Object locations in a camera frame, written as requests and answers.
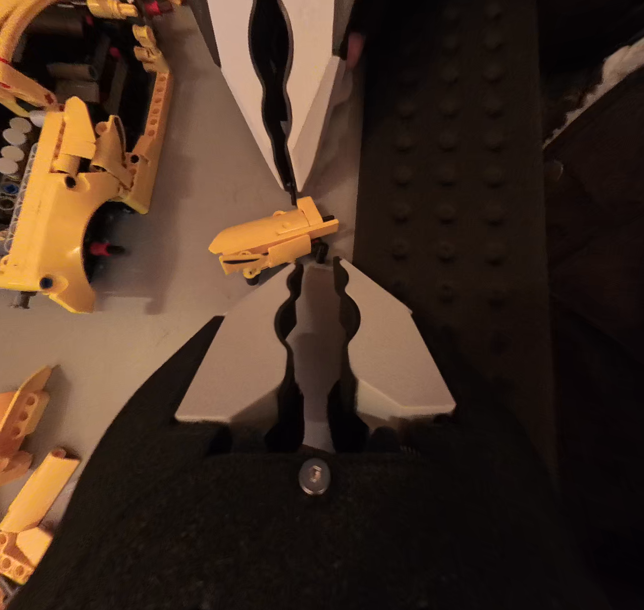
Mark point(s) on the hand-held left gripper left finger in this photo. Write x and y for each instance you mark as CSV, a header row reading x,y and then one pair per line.
x,y
236,369

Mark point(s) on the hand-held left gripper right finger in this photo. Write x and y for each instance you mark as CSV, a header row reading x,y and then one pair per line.
x,y
397,369

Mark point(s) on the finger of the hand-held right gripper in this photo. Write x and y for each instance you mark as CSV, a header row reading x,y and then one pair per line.
x,y
314,67
231,37

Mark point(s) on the yellow brick panel piece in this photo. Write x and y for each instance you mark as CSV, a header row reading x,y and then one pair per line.
x,y
272,236

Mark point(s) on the yellow brick car model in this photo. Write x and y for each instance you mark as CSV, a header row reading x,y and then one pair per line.
x,y
60,198

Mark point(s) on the pile of yellow brick pieces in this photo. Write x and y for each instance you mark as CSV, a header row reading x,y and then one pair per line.
x,y
30,489

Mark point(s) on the person's right hand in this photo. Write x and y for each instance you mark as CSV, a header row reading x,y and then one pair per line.
x,y
355,49

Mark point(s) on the black studded mat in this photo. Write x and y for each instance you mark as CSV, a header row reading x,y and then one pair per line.
x,y
453,218

